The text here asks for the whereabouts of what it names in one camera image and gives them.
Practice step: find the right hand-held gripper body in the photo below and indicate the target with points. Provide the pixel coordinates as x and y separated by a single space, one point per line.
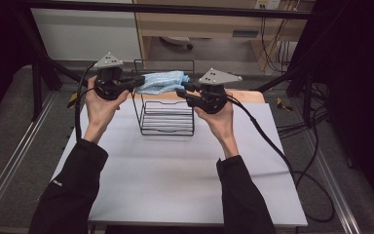
212 94

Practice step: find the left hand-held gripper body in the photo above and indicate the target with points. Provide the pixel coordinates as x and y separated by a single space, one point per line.
108 81

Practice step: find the light blue striped towel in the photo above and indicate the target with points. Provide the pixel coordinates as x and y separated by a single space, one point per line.
162 82

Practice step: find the person's right hand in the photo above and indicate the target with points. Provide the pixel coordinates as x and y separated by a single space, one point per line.
219 122

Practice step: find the person's left hand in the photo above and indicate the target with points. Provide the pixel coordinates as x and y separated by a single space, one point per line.
100 110

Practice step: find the wooden board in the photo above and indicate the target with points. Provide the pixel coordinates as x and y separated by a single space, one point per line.
246 96

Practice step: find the white panel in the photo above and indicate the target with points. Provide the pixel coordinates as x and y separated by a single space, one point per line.
84 35

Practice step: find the chair base with caster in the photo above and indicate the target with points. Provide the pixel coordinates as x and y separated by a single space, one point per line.
178 40

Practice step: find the wooden desk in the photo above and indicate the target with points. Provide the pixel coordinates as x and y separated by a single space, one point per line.
207 27

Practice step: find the black stand leg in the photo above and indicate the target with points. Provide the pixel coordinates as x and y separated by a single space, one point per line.
306 91
37 81

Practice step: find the yellow black clamp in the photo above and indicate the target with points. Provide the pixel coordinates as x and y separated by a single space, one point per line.
284 105

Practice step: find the white power outlet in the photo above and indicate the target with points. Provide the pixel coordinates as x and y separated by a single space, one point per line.
268 4

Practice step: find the black metal frame bar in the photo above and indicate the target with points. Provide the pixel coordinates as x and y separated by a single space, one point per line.
175 9

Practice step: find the aluminium rail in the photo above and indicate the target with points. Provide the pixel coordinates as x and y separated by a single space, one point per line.
334 188
9 165

